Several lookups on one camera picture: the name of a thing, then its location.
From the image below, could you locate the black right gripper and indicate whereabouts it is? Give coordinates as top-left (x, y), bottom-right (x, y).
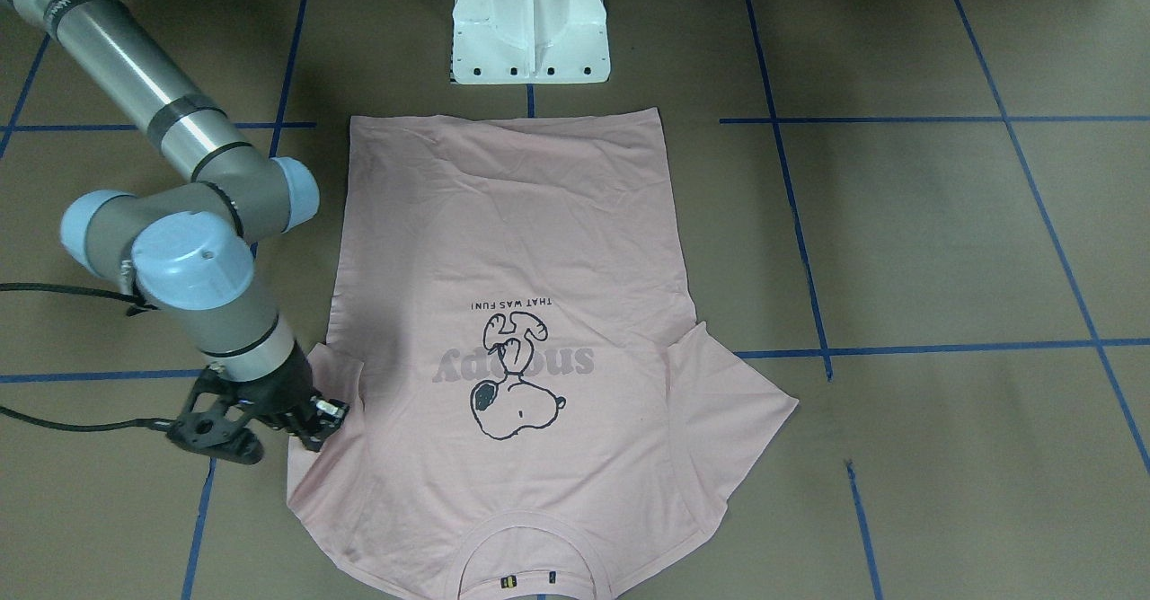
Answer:
top-left (235, 345), bottom-right (348, 449)

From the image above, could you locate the pink Snoopy t-shirt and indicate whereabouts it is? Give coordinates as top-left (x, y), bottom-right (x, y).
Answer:
top-left (288, 109), bottom-right (797, 599)

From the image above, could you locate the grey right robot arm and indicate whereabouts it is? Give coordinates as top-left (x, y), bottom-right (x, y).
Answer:
top-left (3, 0), bottom-right (348, 464)

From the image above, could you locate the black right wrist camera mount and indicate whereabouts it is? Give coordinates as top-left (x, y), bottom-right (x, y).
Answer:
top-left (164, 367), bottom-right (265, 466)

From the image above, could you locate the black braided cable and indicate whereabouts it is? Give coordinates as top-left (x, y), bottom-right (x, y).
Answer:
top-left (0, 282), bottom-right (181, 434)

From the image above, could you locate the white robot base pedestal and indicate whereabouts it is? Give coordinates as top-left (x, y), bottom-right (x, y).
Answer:
top-left (449, 0), bottom-right (612, 85)

